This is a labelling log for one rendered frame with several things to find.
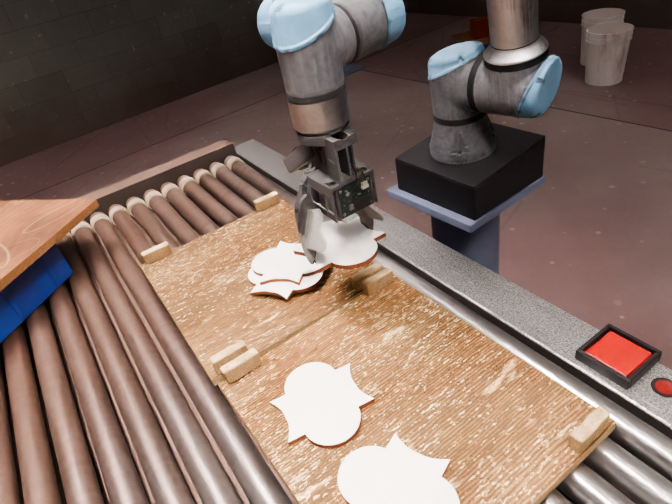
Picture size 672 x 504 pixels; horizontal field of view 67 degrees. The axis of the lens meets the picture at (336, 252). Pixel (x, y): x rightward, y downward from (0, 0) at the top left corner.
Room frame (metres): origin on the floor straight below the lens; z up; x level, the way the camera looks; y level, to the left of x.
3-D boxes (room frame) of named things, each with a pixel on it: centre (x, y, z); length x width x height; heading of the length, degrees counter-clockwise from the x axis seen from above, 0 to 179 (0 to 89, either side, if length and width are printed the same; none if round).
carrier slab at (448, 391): (0.44, -0.03, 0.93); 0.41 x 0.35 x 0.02; 28
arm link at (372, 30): (0.71, -0.08, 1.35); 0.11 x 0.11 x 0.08; 39
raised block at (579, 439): (0.33, -0.24, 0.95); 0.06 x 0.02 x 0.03; 118
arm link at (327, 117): (0.64, -0.02, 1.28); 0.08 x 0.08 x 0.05
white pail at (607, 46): (3.58, -2.23, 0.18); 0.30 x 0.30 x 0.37
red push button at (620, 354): (0.44, -0.35, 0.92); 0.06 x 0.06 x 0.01; 27
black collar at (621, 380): (0.44, -0.35, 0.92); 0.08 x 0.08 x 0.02; 27
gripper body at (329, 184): (0.63, -0.02, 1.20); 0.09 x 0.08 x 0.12; 27
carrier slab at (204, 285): (0.80, 0.16, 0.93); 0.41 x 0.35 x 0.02; 27
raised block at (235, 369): (0.54, 0.18, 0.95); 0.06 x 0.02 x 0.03; 118
